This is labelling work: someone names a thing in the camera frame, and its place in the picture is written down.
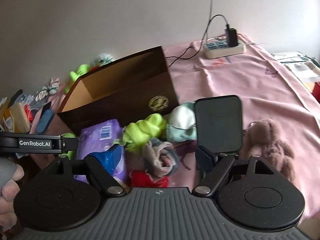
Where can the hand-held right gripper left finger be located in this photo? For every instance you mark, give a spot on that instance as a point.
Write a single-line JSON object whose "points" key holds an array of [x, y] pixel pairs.
{"points": [[110, 158]]}

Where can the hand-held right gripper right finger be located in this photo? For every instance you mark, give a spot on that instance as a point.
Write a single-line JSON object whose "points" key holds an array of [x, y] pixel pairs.
{"points": [[204, 160]]}

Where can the white teal cap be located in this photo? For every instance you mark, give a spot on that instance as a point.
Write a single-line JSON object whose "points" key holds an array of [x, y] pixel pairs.
{"points": [[180, 135]]}

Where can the grey pink socks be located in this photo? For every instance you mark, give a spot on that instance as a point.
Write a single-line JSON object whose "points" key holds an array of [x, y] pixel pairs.
{"points": [[160, 157]]}

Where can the lime green frog plush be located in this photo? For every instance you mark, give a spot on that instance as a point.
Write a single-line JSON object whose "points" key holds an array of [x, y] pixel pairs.
{"points": [[145, 130]]}

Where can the brown teddy bear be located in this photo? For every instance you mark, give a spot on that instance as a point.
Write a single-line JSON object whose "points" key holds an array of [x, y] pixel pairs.
{"points": [[270, 145]]}

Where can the brown cardboard box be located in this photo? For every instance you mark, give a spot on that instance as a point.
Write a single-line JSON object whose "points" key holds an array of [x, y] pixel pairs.
{"points": [[130, 85]]}

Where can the person's left hand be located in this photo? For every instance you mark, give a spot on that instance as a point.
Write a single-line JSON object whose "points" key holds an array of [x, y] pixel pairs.
{"points": [[8, 195]]}

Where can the blue remote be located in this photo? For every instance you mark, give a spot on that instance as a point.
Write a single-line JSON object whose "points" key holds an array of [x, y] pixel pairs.
{"points": [[43, 122]]}

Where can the purple plastic packet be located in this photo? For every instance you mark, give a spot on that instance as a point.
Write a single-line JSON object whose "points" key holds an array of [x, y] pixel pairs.
{"points": [[100, 132]]}

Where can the yellow carton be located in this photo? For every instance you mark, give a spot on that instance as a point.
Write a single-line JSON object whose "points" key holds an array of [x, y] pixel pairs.
{"points": [[16, 117]]}

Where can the black rectangular case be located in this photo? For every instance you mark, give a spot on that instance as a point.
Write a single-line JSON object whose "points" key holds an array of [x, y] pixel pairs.
{"points": [[218, 122]]}

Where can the red knit cloth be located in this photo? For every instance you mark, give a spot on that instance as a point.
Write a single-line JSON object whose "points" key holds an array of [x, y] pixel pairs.
{"points": [[147, 178]]}

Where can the white knotted cloth doll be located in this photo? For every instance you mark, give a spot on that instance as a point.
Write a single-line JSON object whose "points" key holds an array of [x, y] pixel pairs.
{"points": [[47, 90]]}

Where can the green yellow plush toy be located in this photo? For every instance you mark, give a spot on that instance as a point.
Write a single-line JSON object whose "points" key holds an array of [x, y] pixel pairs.
{"points": [[78, 73]]}

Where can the panda plush toy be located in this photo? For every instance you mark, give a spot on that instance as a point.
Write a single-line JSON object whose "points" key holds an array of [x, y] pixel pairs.
{"points": [[103, 58]]}

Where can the white power strip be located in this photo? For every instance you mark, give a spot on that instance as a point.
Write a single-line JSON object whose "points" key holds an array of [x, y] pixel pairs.
{"points": [[222, 48]]}

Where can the black charger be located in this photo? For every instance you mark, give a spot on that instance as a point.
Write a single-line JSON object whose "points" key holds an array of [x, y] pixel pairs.
{"points": [[231, 37]]}

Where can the red object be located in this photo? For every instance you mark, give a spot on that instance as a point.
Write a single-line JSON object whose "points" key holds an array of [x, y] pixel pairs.
{"points": [[316, 90]]}

